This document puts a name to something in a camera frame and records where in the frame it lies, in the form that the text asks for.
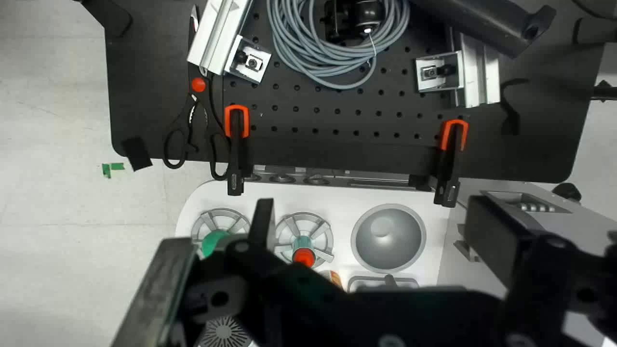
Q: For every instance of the grey black gripper left finger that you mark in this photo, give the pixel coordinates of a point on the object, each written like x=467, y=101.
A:
x=154, y=296

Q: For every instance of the grey black gripper right finger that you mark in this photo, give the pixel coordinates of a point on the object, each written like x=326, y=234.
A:
x=546, y=257

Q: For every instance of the black round knob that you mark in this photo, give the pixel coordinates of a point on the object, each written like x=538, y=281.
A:
x=567, y=192

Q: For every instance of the silver round strainer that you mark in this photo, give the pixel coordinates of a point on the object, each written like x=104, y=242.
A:
x=224, y=333

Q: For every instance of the grey spoked burner grate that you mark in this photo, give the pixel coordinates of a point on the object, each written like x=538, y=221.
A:
x=218, y=223
x=305, y=229

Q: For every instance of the green tape pieces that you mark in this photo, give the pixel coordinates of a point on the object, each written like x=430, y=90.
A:
x=112, y=171

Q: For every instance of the orange black clamp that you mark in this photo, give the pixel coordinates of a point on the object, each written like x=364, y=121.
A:
x=451, y=161
x=235, y=148

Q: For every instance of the black tape piece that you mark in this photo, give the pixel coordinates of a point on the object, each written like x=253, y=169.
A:
x=137, y=155

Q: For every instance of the orange round knob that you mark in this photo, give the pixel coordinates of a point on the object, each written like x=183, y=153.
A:
x=303, y=257

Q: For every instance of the grey round sink bowl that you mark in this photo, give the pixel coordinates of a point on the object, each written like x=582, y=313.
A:
x=388, y=238

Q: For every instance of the short aluminium profile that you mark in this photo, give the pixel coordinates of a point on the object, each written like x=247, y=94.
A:
x=480, y=70

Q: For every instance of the white toy kitchen unit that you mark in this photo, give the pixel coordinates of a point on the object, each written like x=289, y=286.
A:
x=339, y=200

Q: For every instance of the red round button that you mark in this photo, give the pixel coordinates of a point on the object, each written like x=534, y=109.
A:
x=197, y=86

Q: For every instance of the black cylindrical tube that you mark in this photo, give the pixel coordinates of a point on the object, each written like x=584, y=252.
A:
x=488, y=20

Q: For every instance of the black perforated board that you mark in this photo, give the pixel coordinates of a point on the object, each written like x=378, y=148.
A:
x=334, y=123

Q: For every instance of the long aluminium profile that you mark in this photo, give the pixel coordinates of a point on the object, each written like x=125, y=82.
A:
x=214, y=32

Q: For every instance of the silver corner bracket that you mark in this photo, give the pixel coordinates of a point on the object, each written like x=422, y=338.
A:
x=251, y=61
x=436, y=72

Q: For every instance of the black mounted camera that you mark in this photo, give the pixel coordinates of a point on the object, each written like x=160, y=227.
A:
x=357, y=16

